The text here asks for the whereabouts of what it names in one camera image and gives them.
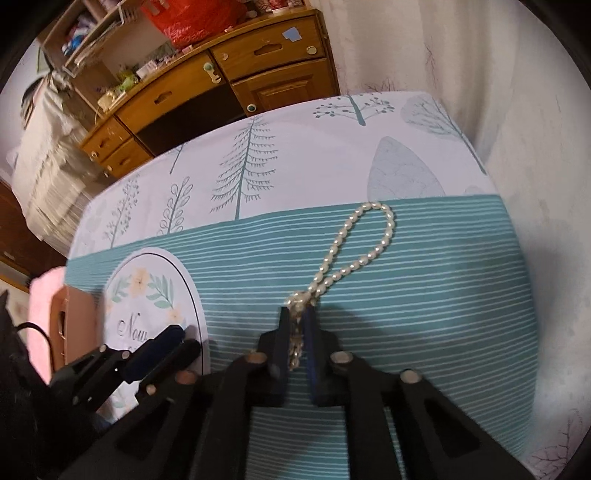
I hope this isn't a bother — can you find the wooden desk with drawers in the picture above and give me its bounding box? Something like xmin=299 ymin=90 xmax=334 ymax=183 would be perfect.
xmin=37 ymin=0 xmax=342 ymax=178

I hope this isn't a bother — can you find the black cable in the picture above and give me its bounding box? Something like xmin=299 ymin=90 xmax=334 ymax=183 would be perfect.
xmin=11 ymin=322 xmax=55 ymax=370

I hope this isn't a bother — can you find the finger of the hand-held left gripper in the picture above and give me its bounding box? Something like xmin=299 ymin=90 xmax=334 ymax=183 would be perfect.
xmin=139 ymin=339 xmax=202 ymax=398
xmin=48 ymin=324 xmax=185 ymax=409

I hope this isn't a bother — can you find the red plastic bag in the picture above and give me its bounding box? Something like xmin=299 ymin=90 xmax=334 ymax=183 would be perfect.
xmin=141 ymin=0 xmax=252 ymax=44

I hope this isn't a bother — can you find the white lace bed cover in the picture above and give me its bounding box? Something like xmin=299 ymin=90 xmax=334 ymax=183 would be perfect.
xmin=9 ymin=78 xmax=107 ymax=250

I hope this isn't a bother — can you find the pink plastic storage box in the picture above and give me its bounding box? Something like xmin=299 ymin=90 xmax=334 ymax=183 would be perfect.
xmin=50 ymin=286 xmax=100 ymax=370

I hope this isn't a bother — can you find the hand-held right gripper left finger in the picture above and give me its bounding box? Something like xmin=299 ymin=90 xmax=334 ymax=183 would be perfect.
xmin=60 ymin=306 xmax=293 ymax=480

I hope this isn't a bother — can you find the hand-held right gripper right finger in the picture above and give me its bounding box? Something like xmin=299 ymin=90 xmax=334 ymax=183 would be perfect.
xmin=305 ymin=307 xmax=539 ymax=480

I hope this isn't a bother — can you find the rice pearl necklace gold pendant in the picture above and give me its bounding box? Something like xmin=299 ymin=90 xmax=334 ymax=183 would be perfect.
xmin=283 ymin=202 xmax=397 ymax=372

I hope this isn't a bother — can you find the tree print tablecloth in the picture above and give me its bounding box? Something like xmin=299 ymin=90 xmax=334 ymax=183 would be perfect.
xmin=65 ymin=91 xmax=541 ymax=480

